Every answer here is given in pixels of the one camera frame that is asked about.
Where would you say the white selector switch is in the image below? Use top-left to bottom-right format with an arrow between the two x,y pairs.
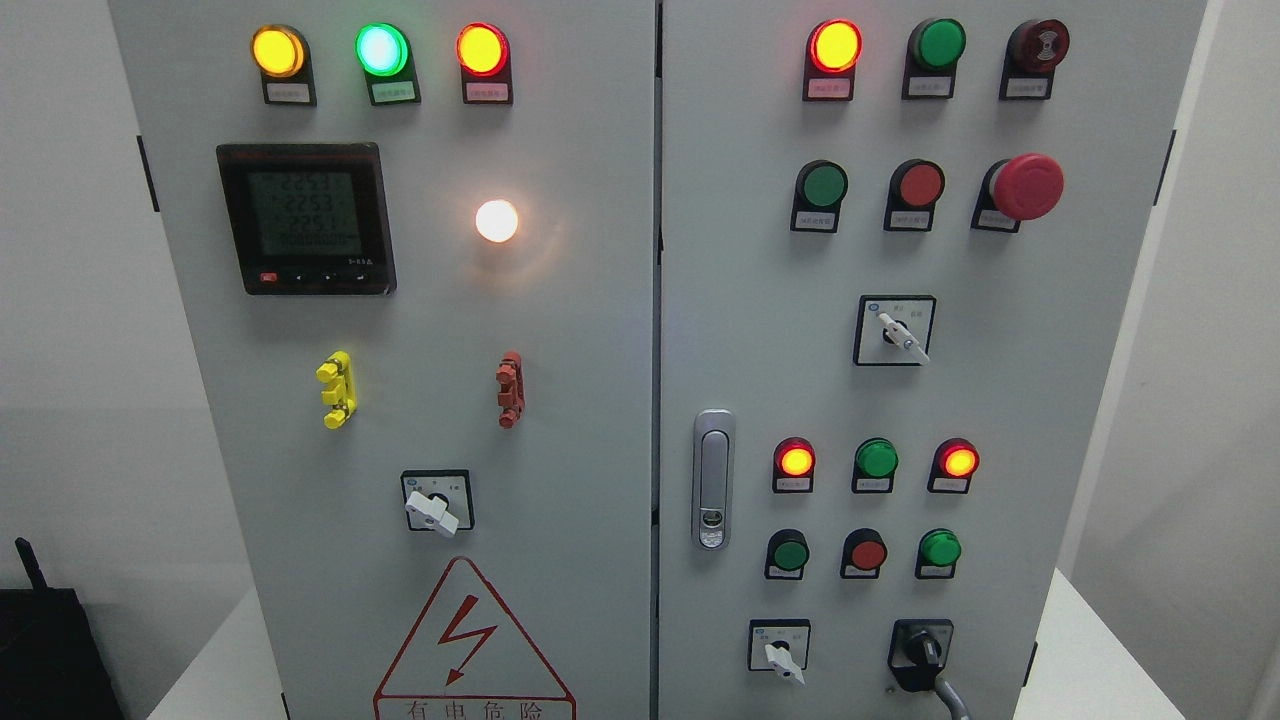
748,618 -> 812,687
852,295 -> 937,366

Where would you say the white selector switch bottom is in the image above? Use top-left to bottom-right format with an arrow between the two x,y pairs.
748,618 -> 812,687

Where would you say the red push button lower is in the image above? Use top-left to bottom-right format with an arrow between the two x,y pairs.
838,528 -> 888,579

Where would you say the red high voltage warning sticker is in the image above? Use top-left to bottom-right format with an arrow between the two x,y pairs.
372,556 -> 579,719

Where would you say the silver door latch handle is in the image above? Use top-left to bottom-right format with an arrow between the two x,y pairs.
691,409 -> 736,551

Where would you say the green indicator light top right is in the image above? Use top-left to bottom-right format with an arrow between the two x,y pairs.
901,17 -> 966,100

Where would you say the grey left cabinet door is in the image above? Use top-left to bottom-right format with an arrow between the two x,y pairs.
109,1 -> 657,719

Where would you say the red indicator light lower left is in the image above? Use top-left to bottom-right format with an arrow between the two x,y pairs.
772,436 -> 817,495

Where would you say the grey right cabinet door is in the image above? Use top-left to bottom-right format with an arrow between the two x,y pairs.
653,1 -> 1207,719

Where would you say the yellow indicator light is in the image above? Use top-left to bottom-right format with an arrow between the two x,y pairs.
251,24 -> 317,106

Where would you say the red indicator light left door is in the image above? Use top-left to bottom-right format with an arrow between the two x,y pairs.
454,22 -> 515,105

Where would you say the black knob selector switch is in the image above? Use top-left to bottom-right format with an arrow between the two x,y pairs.
887,619 -> 954,693

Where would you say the red indicator light lower right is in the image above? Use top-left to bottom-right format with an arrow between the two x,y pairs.
927,438 -> 980,495

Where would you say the green push button lower left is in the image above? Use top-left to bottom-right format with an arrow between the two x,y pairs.
764,528 -> 810,582

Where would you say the black digital power meter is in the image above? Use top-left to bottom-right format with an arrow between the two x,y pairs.
216,142 -> 397,296

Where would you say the grey cabinet door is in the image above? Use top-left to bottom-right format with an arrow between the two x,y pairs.
109,1 -> 657,719
653,1 -> 1207,719

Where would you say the red emergency stop button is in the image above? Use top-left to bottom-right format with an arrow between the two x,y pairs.
972,152 -> 1065,233

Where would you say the lit green indicator light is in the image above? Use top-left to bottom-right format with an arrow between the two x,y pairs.
355,22 -> 421,106

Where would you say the red push button upper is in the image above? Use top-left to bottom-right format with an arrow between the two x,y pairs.
883,158 -> 945,232

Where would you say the black device with antenna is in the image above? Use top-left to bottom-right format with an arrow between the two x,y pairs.
1,537 -> 124,719

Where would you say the yellow terminal connector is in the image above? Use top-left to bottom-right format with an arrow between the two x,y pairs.
314,350 -> 358,430

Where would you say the green indicator light lower middle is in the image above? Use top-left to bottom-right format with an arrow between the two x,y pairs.
851,437 -> 899,495

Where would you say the white glowing indicator light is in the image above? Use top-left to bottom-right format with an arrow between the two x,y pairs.
474,199 -> 520,243

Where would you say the green push button upper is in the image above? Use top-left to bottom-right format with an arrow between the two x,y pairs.
790,159 -> 849,234

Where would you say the white selector switch left door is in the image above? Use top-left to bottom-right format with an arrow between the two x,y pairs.
399,469 -> 475,538

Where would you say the red indicator light top right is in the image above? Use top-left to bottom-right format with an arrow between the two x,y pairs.
803,18 -> 863,102

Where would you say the red terminal connector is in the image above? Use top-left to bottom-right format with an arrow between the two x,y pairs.
495,351 -> 525,429

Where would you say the dark red buzzer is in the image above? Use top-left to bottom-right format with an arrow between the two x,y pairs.
998,19 -> 1070,101

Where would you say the red push button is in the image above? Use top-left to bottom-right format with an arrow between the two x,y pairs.
883,158 -> 945,232
838,528 -> 888,579

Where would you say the green push button lower right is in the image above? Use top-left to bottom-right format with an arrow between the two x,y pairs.
914,528 -> 963,580

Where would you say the white selector switch upper right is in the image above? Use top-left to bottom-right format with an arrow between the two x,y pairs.
852,295 -> 937,366

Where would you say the green push button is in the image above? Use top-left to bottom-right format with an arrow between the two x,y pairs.
790,159 -> 849,234
914,528 -> 963,580
764,528 -> 810,582

